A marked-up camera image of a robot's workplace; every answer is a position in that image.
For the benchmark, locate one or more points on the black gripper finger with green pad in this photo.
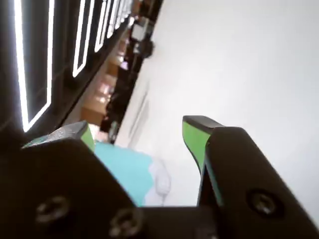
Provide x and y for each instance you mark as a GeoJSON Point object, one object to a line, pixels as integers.
{"type": "Point", "coordinates": [49, 179]}
{"type": "Point", "coordinates": [249, 189]}

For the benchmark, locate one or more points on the teal dome-lid desktop bin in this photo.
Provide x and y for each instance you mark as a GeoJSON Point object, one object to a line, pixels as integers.
{"type": "Point", "coordinates": [124, 169]}

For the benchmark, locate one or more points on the rectangular LED ceiling light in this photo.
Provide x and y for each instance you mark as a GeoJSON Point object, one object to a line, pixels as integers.
{"type": "Point", "coordinates": [86, 30]}
{"type": "Point", "coordinates": [49, 49]}

